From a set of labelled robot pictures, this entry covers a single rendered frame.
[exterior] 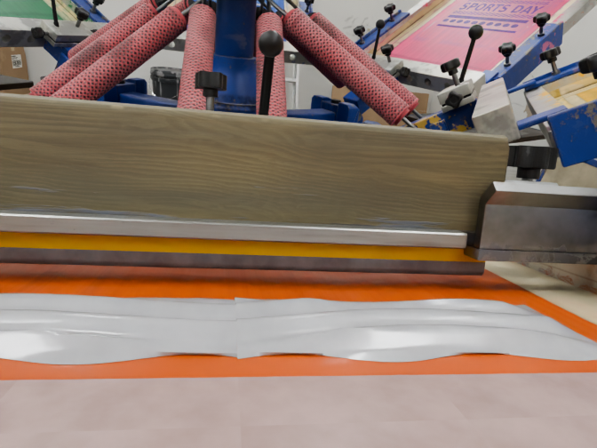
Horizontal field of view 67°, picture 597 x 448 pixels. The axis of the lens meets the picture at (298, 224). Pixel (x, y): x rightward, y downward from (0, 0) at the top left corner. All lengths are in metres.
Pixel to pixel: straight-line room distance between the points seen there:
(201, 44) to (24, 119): 0.56
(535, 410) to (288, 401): 0.09
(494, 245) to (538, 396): 0.14
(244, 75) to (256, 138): 0.77
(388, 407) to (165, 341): 0.09
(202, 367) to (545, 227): 0.24
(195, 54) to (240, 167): 0.54
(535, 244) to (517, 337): 0.11
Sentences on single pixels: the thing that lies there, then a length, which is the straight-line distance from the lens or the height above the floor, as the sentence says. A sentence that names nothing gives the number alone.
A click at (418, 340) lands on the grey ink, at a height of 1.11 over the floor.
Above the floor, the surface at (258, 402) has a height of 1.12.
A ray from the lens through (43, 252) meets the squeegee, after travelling 0.31.
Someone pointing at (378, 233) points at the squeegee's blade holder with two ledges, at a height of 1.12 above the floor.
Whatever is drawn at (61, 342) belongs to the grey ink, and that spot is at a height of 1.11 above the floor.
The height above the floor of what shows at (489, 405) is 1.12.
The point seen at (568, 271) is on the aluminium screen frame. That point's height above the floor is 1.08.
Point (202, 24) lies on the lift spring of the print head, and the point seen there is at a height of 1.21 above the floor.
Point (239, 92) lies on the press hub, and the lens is 1.03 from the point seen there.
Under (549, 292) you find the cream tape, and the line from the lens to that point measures 0.36.
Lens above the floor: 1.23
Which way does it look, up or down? 24 degrees down
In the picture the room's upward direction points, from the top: 7 degrees clockwise
